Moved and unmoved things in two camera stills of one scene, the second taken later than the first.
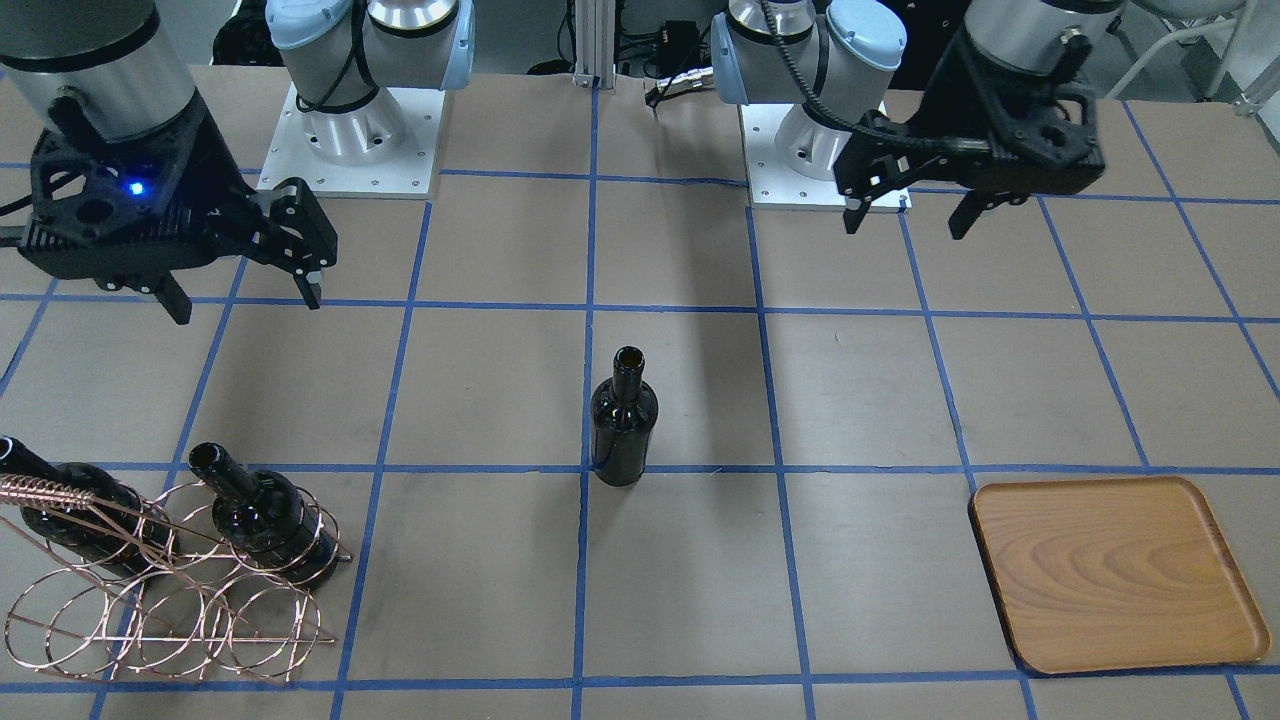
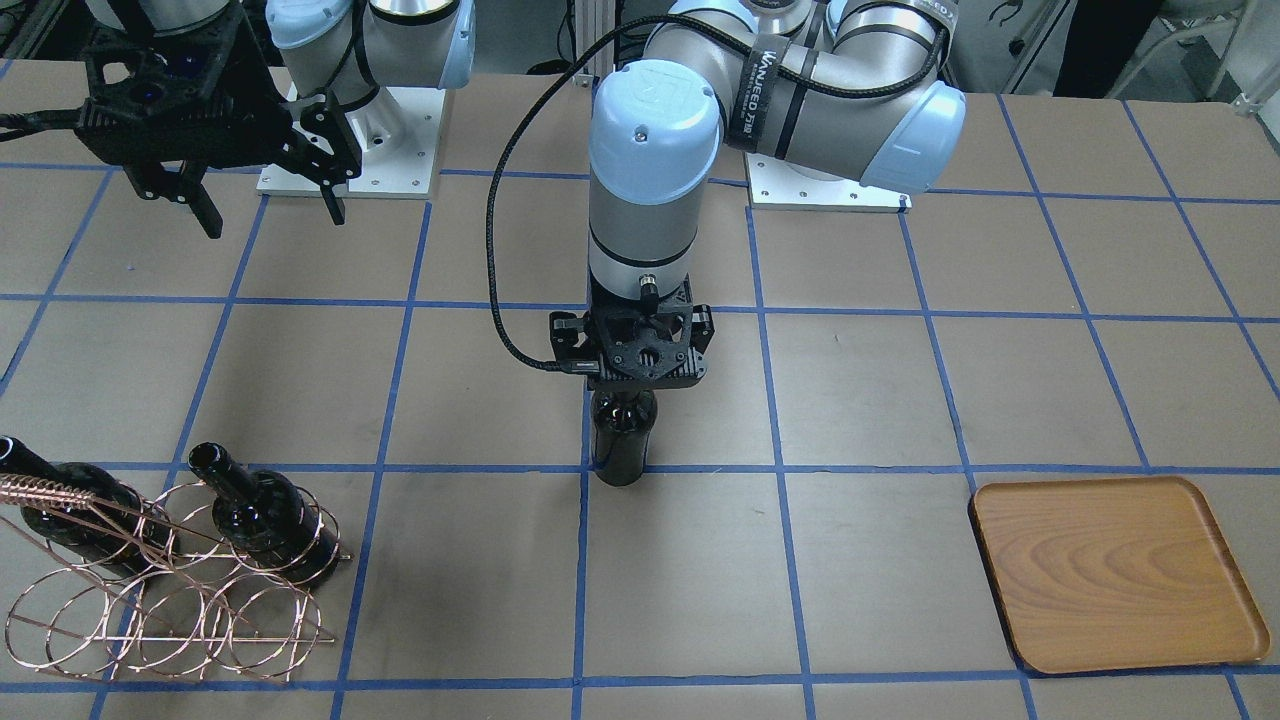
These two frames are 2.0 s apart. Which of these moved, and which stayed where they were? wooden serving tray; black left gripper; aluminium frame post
Moved: black left gripper
Stayed: wooden serving tray; aluminium frame post
